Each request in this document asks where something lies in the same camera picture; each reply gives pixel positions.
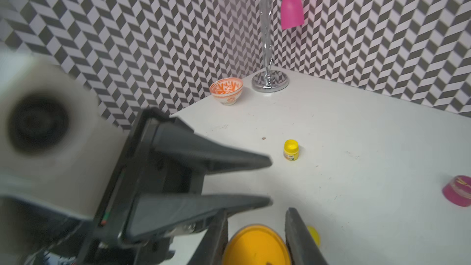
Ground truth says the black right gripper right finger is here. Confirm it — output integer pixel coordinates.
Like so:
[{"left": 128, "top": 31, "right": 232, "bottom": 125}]
[{"left": 285, "top": 207, "right": 327, "bottom": 265}]

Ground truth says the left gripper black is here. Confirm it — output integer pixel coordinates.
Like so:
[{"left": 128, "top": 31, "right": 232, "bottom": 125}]
[{"left": 76, "top": 107, "right": 272, "bottom": 265}]

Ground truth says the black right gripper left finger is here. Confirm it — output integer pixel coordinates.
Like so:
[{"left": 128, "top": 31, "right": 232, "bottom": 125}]
[{"left": 187, "top": 210, "right": 228, "bottom": 265}]

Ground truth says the orange paint jar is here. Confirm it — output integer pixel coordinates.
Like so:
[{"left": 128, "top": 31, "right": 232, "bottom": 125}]
[{"left": 222, "top": 225, "right": 292, "bottom": 265}]

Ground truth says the pink paint jar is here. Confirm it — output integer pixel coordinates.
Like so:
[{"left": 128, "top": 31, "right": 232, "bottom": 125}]
[{"left": 442, "top": 175, "right": 471, "bottom": 207}]

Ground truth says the yellow jar lid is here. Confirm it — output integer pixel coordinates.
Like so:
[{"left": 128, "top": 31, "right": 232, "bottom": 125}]
[{"left": 307, "top": 226, "right": 321, "bottom": 247}]

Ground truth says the yellow paint jar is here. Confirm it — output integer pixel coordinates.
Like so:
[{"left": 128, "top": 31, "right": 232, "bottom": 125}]
[{"left": 283, "top": 139, "right": 299, "bottom": 161}]

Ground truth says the orange patterned ceramic bowl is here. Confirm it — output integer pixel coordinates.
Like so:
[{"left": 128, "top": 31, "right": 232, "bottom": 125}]
[{"left": 210, "top": 77, "right": 244, "bottom": 106}]

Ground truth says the chrome glass holder stand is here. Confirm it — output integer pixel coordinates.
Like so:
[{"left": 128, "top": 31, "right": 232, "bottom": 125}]
[{"left": 251, "top": 0, "right": 289, "bottom": 93}]

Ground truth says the pink plastic wine glass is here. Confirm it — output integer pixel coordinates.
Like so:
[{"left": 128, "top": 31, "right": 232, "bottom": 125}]
[{"left": 280, "top": 0, "right": 304, "bottom": 30}]

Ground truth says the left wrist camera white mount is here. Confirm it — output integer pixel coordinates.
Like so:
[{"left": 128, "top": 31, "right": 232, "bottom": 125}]
[{"left": 1, "top": 50, "right": 127, "bottom": 219}]

